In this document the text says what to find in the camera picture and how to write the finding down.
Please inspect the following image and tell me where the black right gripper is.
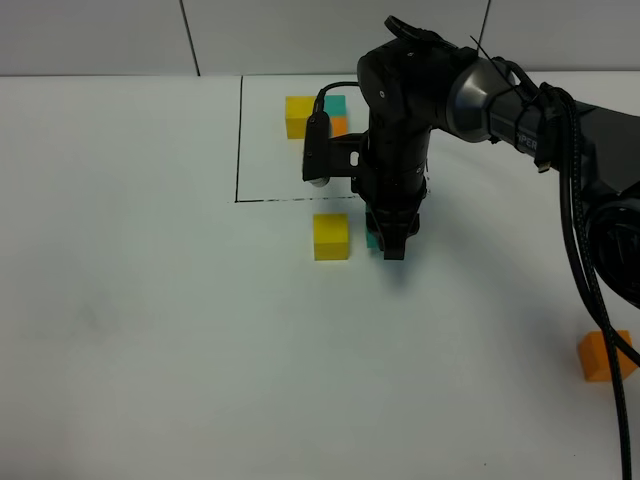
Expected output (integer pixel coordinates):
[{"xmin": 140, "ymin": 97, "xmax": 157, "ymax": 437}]
[{"xmin": 351, "ymin": 165, "xmax": 427, "ymax": 261}]

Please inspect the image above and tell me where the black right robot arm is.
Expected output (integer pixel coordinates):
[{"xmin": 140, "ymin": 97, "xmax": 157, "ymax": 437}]
[{"xmin": 357, "ymin": 17, "xmax": 639, "ymax": 304}]

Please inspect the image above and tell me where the orange template block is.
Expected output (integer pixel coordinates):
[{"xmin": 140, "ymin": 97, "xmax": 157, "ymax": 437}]
[{"xmin": 330, "ymin": 116, "xmax": 349, "ymax": 138}]

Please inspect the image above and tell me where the teal template block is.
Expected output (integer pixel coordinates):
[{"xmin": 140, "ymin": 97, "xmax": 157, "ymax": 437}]
[{"xmin": 323, "ymin": 95, "xmax": 347, "ymax": 118}]

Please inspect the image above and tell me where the yellow template block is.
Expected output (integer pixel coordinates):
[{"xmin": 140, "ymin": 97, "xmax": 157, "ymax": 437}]
[{"xmin": 285, "ymin": 96, "xmax": 316, "ymax": 140}]

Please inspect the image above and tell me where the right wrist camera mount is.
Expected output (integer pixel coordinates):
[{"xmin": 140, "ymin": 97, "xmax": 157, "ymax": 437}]
[{"xmin": 302, "ymin": 111, "xmax": 373, "ymax": 186}]

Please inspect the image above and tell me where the black right camera cable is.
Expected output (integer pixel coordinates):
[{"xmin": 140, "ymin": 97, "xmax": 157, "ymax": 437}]
[{"xmin": 312, "ymin": 81, "xmax": 640, "ymax": 480}]

